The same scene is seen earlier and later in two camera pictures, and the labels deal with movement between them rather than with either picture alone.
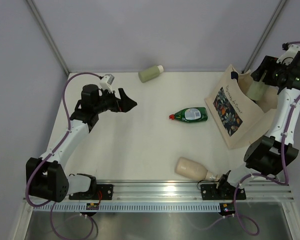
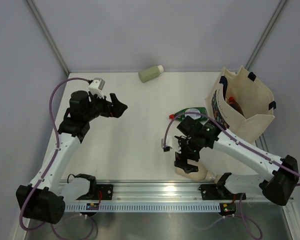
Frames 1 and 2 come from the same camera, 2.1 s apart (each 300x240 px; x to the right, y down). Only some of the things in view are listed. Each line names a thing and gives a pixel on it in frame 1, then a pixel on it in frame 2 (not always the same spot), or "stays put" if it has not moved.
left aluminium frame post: [40, 20] stays put
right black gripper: [269, 63] -> [183, 163]
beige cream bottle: [187, 167] stays put
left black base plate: [101, 192] stays put
